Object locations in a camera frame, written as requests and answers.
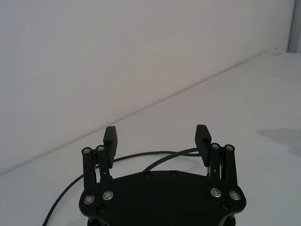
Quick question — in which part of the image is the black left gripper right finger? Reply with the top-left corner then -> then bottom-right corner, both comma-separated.
194,124 -> 237,187

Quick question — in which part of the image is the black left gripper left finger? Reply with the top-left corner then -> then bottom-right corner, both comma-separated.
81,126 -> 119,190

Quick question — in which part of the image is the thin black cable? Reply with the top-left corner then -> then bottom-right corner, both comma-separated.
43,147 -> 200,226

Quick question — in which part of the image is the grey striped post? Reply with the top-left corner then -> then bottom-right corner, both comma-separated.
286,0 -> 301,54

